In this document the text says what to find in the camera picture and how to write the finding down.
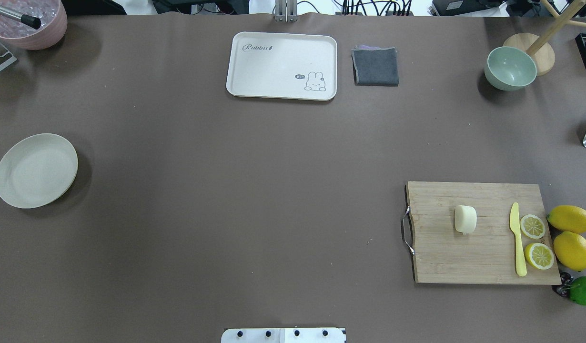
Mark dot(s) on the beige round plate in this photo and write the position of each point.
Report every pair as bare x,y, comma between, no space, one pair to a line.
37,171

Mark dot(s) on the cream rabbit tray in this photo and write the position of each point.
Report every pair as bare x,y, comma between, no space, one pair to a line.
283,65

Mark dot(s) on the white steamed bun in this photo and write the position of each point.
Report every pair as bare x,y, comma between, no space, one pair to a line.
465,219

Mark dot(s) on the grey folded cloth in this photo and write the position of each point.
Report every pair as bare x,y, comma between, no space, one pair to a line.
375,66

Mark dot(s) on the bamboo cutting board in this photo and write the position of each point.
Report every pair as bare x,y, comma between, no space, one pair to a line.
486,256

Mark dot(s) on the mint green bowl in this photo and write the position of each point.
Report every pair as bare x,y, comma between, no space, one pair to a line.
509,69

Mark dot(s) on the lemon half near board edge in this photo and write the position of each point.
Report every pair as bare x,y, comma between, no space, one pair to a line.
532,226

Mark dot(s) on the yellow plastic knife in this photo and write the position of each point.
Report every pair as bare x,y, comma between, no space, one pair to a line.
514,226

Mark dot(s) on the lemon half beside knife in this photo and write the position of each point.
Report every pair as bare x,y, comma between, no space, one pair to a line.
539,255

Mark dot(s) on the wooden cup tree stand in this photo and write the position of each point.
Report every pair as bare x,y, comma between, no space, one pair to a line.
537,47

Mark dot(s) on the whole yellow lemon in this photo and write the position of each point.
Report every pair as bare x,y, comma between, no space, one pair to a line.
568,218
570,249

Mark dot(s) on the pink bowl with ice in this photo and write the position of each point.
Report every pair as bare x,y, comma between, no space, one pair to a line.
53,24

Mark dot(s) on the steel muddler with black tip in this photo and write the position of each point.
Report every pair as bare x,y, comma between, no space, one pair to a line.
32,22

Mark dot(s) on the green lime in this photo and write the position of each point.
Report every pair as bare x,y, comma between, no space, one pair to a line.
577,290

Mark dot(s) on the aluminium frame post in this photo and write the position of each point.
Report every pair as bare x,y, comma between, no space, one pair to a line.
285,11

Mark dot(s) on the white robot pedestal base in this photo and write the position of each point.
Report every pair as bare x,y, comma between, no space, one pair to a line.
285,335

